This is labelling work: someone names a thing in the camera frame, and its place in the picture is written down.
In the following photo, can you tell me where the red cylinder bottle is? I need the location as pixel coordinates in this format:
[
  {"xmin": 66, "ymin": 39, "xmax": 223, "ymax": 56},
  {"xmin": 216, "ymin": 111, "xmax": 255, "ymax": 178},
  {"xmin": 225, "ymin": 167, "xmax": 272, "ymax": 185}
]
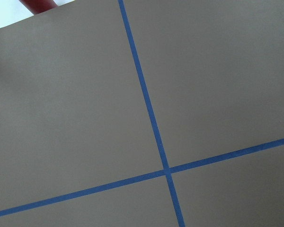
[{"xmin": 19, "ymin": 0, "xmax": 58, "ymax": 15}]

